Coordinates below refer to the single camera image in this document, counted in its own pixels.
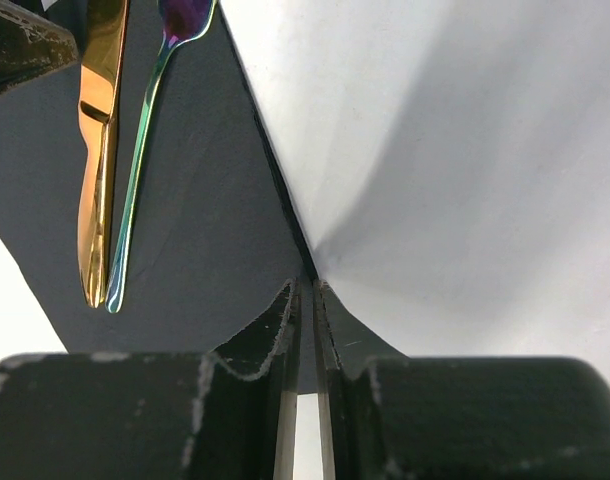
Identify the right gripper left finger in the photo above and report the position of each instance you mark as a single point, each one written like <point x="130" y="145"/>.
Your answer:
<point x="229" y="413"/>

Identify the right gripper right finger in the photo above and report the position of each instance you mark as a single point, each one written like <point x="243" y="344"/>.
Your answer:
<point x="385" y="415"/>

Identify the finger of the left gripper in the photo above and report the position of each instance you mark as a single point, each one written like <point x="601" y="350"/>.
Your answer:
<point x="31" y="46"/>

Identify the gold knife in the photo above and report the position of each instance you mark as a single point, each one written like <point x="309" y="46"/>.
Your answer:
<point x="98" y="106"/>

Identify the iridescent rainbow fork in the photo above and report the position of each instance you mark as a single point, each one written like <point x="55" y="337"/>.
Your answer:
<point x="183" y="21"/>

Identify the black paper napkin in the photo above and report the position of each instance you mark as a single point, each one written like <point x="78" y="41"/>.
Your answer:
<point x="260" y="143"/>

